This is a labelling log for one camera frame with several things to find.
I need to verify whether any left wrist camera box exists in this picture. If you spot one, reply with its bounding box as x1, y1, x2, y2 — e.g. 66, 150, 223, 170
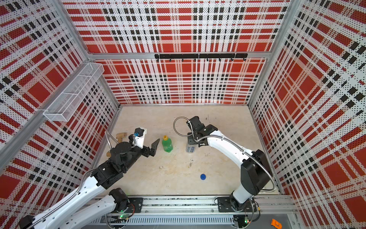
132, 127, 147, 149

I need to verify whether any clear small water bottle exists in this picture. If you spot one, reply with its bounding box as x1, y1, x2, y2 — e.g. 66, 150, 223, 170
186, 135, 198, 153

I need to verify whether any white wire mesh shelf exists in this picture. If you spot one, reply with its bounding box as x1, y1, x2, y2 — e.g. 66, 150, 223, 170
43, 63, 104, 122

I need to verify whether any green plastic soda bottle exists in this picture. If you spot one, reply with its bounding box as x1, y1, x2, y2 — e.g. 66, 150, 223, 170
162, 137, 173, 153

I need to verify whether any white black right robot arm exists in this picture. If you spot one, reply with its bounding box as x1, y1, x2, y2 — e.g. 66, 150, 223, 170
186, 116, 276, 211

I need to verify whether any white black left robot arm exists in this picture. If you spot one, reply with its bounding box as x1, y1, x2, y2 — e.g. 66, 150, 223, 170
19, 135, 160, 229

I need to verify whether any black wall hook rail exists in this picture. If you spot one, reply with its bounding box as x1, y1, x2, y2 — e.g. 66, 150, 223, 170
154, 53, 248, 61

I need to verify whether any orange tool on floor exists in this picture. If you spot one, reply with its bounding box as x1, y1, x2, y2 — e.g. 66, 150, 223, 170
271, 219, 282, 229

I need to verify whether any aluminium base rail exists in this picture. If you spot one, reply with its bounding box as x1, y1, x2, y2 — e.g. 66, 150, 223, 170
84, 195, 301, 229

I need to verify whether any wooden double roller tool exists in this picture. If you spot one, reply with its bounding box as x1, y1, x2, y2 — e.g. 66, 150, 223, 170
105, 131, 127, 149

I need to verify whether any left metal flex conduit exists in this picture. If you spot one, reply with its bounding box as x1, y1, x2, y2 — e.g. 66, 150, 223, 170
25, 131, 119, 229

